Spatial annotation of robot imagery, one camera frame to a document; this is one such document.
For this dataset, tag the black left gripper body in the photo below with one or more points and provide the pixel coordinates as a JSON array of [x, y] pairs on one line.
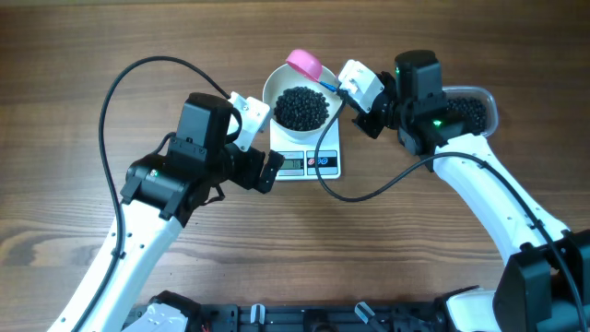
[[257, 169]]

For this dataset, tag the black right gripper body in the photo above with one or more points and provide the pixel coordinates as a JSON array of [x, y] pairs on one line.
[[365, 118]]

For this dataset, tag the pink scoop with blue handle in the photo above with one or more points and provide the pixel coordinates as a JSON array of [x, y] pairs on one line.
[[307, 65]]

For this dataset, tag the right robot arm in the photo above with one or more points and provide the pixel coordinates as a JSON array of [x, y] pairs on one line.
[[545, 282]]

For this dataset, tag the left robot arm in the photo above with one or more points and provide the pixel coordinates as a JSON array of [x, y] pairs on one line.
[[156, 202]]

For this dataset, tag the white digital kitchen scale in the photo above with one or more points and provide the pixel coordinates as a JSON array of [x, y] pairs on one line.
[[298, 150]]

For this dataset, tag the black beans in bowl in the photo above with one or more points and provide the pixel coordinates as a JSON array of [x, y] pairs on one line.
[[301, 109]]

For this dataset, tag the white plastic bowl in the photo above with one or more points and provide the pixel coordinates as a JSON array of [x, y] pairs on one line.
[[285, 77]]

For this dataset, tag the clear container of black beans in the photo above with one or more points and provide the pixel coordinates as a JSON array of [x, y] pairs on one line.
[[475, 104]]

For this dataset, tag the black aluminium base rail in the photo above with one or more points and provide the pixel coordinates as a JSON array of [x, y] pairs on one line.
[[397, 317]]

